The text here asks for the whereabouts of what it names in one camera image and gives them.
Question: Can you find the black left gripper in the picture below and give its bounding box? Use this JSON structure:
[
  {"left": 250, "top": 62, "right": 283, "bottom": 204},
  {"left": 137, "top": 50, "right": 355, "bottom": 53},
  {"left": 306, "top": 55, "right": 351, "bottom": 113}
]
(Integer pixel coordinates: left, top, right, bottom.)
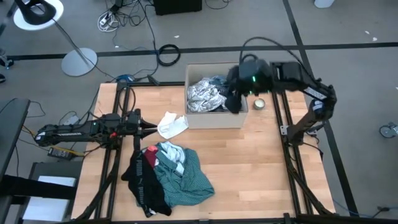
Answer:
[{"left": 125, "top": 108, "right": 158, "bottom": 151}]

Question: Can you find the plain white cloth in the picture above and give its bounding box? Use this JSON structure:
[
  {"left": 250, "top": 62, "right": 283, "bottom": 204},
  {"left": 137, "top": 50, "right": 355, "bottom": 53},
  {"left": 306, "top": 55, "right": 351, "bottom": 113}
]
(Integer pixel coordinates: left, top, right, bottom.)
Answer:
[{"left": 156, "top": 111, "right": 190, "bottom": 140}]

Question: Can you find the dark red sock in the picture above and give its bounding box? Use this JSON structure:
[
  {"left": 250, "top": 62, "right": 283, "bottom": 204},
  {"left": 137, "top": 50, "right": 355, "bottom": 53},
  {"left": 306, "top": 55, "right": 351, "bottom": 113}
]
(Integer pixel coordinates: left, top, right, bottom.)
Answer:
[{"left": 144, "top": 145, "right": 160, "bottom": 169}]

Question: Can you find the white black patterned garment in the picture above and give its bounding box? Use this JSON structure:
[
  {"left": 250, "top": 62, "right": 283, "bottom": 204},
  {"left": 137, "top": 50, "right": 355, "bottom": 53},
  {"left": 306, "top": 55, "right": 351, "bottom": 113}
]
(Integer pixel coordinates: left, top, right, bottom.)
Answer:
[{"left": 185, "top": 77, "right": 228, "bottom": 113}]

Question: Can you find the cardboard box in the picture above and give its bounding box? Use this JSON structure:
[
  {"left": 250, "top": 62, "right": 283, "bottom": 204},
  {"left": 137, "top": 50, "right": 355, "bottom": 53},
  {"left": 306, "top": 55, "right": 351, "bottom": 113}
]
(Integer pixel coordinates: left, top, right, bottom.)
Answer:
[{"left": 183, "top": 61, "right": 249, "bottom": 130}]

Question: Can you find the black Puma garment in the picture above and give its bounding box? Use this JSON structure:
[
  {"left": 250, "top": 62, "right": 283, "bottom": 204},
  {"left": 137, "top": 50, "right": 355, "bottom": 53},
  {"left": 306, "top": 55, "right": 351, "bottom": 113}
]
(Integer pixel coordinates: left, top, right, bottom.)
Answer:
[{"left": 120, "top": 148, "right": 173, "bottom": 218}]

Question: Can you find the teal floral print garment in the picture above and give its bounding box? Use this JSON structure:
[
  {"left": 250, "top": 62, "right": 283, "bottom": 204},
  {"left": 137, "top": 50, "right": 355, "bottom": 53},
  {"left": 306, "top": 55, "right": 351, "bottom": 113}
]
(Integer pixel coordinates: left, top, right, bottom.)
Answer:
[{"left": 154, "top": 148, "right": 216, "bottom": 208}]

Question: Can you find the roll of tape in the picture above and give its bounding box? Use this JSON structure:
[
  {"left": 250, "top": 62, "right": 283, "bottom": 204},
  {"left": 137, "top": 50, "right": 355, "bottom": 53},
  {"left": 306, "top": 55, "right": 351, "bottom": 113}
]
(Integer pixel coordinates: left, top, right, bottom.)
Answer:
[{"left": 252, "top": 98, "right": 266, "bottom": 111}]

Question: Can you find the black power brick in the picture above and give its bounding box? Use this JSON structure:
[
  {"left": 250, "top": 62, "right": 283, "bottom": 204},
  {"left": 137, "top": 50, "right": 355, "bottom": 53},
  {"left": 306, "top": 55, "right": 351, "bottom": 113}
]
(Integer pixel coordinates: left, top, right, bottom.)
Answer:
[{"left": 47, "top": 146, "right": 76, "bottom": 161}]

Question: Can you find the white floor lamp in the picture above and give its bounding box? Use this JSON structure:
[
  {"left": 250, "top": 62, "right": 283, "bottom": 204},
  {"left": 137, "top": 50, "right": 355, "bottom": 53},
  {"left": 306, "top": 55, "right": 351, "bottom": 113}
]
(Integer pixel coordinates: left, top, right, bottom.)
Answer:
[{"left": 12, "top": 0, "right": 98, "bottom": 78}]

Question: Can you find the black equipment case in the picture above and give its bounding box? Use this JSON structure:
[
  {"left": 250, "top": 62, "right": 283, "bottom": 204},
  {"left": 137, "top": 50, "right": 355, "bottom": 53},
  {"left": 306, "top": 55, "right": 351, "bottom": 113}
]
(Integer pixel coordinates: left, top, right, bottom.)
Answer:
[{"left": 152, "top": 0, "right": 203, "bottom": 16}]

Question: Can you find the white power strip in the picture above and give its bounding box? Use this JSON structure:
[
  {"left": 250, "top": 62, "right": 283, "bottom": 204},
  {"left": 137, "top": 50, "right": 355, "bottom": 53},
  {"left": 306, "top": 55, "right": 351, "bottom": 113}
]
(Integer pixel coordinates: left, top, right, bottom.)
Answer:
[{"left": 98, "top": 11, "right": 110, "bottom": 27}]

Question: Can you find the white floor object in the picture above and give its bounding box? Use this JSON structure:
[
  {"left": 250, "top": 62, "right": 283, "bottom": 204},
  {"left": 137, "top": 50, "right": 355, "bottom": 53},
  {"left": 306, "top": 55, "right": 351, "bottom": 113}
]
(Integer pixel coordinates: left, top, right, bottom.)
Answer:
[{"left": 313, "top": 0, "right": 337, "bottom": 9}]

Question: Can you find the black desk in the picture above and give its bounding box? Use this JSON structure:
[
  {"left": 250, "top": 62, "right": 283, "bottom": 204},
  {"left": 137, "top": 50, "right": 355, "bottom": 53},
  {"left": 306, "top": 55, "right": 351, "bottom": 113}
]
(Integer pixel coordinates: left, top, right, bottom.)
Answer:
[{"left": 0, "top": 98, "right": 31, "bottom": 187}]

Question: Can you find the grey caster wheel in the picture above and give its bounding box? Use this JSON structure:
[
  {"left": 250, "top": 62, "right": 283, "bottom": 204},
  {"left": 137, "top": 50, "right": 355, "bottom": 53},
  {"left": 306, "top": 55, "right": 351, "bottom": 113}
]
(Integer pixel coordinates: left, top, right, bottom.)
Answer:
[{"left": 379, "top": 121, "right": 398, "bottom": 139}]

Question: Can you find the black floor plug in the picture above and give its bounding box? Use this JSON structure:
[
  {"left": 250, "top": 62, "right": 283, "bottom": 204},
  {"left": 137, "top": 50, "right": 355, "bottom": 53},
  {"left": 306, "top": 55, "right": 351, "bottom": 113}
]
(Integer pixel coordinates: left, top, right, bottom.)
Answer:
[{"left": 372, "top": 205, "right": 392, "bottom": 219}]

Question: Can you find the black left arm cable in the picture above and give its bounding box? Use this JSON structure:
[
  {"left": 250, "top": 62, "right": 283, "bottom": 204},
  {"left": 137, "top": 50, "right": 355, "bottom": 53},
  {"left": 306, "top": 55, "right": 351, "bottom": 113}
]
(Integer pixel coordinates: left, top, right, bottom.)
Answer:
[{"left": 119, "top": 86, "right": 137, "bottom": 118}]

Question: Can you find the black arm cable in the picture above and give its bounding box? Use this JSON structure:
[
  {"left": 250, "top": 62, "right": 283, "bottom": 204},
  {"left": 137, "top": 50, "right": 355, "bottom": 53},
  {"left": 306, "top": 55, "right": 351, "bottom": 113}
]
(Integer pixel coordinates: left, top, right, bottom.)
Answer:
[
  {"left": 238, "top": 36, "right": 317, "bottom": 82},
  {"left": 119, "top": 86, "right": 137, "bottom": 118}
]

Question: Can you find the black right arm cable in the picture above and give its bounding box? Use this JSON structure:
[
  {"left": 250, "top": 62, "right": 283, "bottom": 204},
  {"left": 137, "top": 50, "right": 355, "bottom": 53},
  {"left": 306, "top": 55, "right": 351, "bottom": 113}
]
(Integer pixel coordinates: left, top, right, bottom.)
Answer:
[{"left": 238, "top": 36, "right": 317, "bottom": 82}]

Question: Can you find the coiled blue cable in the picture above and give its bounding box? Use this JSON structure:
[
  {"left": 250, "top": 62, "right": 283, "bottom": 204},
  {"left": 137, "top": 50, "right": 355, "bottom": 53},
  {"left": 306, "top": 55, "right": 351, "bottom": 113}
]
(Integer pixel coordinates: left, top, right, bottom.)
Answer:
[{"left": 116, "top": 73, "right": 136, "bottom": 83}]

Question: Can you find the coiled black cable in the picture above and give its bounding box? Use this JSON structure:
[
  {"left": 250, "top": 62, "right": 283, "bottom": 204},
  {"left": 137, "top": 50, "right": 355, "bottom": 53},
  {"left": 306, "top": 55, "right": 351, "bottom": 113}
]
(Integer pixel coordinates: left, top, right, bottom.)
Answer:
[{"left": 157, "top": 44, "right": 182, "bottom": 67}]

